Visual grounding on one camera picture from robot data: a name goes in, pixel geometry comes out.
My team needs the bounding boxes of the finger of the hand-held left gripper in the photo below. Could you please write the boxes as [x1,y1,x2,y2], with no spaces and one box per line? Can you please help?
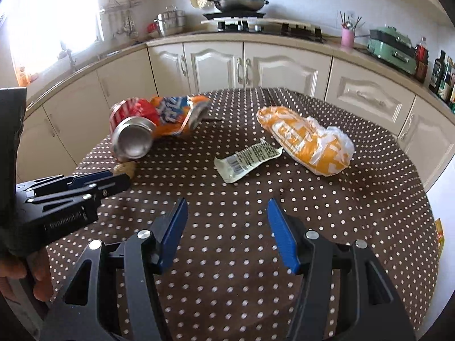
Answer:
[80,173,131,205]
[67,170,115,190]

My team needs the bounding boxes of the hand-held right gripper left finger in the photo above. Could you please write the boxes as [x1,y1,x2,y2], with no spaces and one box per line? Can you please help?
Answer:
[39,197,189,341]

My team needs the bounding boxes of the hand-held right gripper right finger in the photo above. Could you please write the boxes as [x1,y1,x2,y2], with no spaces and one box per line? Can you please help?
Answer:
[267,199,416,341]

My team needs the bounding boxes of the white printed label wrapper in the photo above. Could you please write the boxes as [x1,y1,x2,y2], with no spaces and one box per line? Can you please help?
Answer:
[213,138,284,184]

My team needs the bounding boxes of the orange snack packet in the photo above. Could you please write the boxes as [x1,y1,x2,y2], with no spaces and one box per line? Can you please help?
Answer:
[149,94,211,139]

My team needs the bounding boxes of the person's left hand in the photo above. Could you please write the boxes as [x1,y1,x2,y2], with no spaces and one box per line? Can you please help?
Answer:
[0,249,55,302]

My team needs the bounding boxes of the crushed red drink can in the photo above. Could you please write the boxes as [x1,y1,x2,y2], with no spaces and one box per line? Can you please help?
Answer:
[108,97,159,160]

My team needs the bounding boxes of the round polka dot table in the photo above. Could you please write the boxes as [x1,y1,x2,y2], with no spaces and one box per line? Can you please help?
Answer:
[46,87,439,341]

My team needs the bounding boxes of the orange plastic bag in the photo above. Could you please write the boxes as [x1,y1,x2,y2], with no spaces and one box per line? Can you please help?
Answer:
[257,105,355,176]

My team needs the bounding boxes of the chrome sink faucet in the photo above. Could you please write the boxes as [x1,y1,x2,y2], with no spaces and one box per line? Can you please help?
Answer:
[59,41,77,73]

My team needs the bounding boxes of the orange shopping bag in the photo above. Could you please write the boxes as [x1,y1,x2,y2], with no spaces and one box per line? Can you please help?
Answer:
[434,218,446,256]

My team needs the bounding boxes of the kitchen window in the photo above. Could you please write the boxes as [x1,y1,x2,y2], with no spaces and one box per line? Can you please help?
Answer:
[0,0,104,79]

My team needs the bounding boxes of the cream base cabinets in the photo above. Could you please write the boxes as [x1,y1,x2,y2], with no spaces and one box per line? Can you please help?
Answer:
[16,41,455,192]

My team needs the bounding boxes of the steel steamer pot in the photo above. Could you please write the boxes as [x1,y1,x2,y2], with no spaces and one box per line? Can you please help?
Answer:
[156,5,186,37]

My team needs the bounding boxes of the beige kitchen countertop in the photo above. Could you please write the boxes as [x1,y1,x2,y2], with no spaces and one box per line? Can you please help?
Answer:
[25,28,455,121]

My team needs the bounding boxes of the black gas stove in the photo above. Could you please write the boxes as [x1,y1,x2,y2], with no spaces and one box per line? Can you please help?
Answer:
[201,18,328,43]

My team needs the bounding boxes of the green electric cooker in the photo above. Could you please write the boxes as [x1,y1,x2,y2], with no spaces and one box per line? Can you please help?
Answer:
[355,26,418,75]

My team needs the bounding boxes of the steel wok with lid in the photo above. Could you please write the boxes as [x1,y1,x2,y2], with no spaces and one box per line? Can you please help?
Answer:
[182,0,269,12]

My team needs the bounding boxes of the dark olive oil bottle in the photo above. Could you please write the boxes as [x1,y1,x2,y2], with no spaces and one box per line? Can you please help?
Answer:
[428,50,446,93]

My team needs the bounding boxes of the bunch of chopsticks and spoons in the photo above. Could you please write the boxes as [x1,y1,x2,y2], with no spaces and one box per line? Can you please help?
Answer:
[339,11,366,31]

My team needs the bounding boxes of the dark sauce bottle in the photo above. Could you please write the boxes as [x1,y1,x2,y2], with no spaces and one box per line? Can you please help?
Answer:
[439,57,455,101]

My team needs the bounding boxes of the wall utensil rack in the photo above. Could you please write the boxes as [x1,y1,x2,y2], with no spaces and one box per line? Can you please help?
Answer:
[100,0,141,38]

